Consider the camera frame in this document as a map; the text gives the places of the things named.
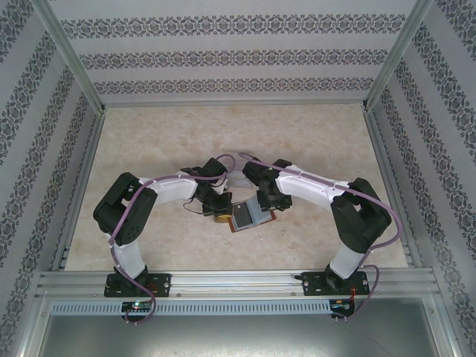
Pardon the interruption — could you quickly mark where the brown leather card holder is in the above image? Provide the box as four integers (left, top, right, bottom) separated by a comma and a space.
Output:
228, 199, 278, 234

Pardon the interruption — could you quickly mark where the grey metal sheet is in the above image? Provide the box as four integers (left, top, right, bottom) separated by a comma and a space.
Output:
22, 314, 457, 357

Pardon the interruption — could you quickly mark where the thin black left gripper cable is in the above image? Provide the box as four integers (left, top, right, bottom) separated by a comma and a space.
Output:
184, 196, 205, 215

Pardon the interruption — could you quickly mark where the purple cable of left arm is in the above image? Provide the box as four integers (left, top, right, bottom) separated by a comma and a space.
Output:
108, 154, 239, 327

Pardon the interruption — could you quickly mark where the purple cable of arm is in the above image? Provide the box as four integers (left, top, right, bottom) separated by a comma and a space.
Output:
237, 151, 405, 324
108, 154, 239, 327

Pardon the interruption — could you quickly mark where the aluminium mounting rail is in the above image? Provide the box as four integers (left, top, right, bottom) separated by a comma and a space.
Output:
35, 270, 442, 298

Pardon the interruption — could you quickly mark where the grey slotted cable duct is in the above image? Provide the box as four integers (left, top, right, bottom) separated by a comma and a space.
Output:
50, 300, 332, 315

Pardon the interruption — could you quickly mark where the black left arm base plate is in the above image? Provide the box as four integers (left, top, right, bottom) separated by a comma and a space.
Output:
106, 273, 172, 298

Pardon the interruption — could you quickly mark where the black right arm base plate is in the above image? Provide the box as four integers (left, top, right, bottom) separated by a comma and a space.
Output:
303, 271, 371, 297

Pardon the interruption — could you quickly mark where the aluminium table side rail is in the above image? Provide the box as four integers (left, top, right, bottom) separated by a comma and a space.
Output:
51, 111, 107, 271
366, 109, 423, 267

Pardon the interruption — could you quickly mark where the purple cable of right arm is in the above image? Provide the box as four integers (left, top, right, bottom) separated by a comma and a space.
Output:
237, 151, 405, 324

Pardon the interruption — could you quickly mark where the aluminium frame post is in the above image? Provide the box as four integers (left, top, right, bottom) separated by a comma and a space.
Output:
31, 0, 107, 112
362, 0, 436, 111

